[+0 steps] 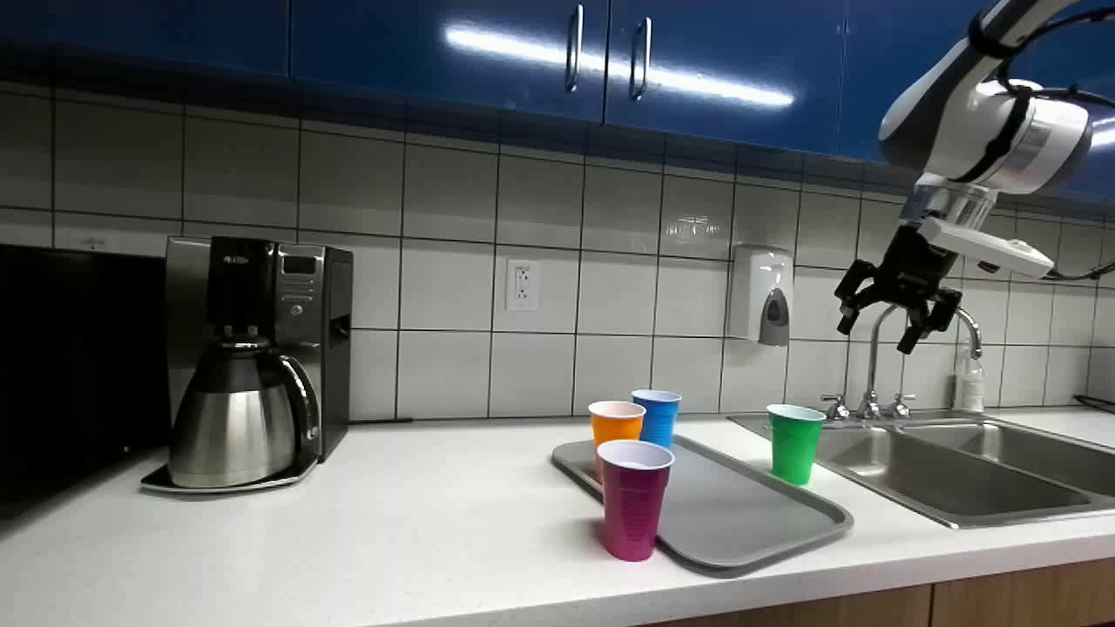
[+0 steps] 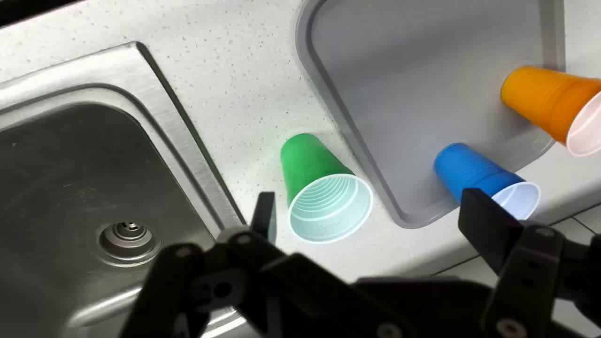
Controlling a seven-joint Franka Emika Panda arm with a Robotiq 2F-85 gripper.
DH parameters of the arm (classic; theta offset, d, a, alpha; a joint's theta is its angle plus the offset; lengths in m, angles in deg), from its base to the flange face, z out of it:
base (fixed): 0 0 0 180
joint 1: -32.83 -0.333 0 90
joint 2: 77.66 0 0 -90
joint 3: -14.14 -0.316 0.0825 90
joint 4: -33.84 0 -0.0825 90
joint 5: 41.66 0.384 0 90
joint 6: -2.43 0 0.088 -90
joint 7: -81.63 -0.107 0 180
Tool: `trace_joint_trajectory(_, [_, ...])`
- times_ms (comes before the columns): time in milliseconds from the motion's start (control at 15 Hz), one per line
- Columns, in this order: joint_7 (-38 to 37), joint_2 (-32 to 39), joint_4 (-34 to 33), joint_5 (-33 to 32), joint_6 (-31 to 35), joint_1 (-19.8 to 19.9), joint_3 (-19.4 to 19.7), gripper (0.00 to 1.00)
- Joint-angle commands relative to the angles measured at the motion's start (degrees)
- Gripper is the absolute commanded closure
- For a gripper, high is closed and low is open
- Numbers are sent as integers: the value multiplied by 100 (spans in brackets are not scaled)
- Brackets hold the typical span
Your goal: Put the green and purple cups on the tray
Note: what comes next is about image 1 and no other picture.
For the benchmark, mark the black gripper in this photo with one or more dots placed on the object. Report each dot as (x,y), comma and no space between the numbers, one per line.
(912,276)

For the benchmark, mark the green plastic cup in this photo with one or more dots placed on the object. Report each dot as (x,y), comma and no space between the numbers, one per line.
(797,435)

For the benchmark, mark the purple plastic cup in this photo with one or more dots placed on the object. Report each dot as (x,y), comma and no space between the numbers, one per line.
(632,496)

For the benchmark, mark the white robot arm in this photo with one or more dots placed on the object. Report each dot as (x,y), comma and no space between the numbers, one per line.
(973,135)

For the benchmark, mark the grey plastic tray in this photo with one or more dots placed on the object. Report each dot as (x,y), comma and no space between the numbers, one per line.
(720,512)

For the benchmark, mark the dish soap bottle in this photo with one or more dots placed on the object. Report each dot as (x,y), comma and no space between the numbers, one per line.
(966,384)

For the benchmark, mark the white soap dispenser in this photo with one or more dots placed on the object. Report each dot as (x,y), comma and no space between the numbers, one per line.
(761,298)

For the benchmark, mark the stainless steel double sink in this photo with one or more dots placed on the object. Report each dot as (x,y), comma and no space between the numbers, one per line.
(971,470)

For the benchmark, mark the blue upper cabinets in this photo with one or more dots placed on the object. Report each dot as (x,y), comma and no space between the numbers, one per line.
(785,76)

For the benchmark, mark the blue plastic cup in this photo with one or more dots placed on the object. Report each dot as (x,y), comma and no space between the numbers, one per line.
(658,412)

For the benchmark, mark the orange plastic cup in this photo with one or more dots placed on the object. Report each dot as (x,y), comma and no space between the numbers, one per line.
(613,419)

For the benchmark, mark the wooden lower cabinets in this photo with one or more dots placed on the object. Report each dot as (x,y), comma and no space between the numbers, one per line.
(1039,598)

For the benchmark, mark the steel coffee maker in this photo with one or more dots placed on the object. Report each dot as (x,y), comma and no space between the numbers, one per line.
(298,298)

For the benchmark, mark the steel coffee carafe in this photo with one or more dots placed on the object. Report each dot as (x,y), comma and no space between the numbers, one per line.
(247,415)

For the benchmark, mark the black microwave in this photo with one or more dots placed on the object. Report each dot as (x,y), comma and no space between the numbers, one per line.
(80,366)

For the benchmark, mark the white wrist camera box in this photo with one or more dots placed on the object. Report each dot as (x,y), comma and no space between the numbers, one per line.
(1016,256)

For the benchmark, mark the white wall outlet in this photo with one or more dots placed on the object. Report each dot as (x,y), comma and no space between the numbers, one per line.
(520,285)

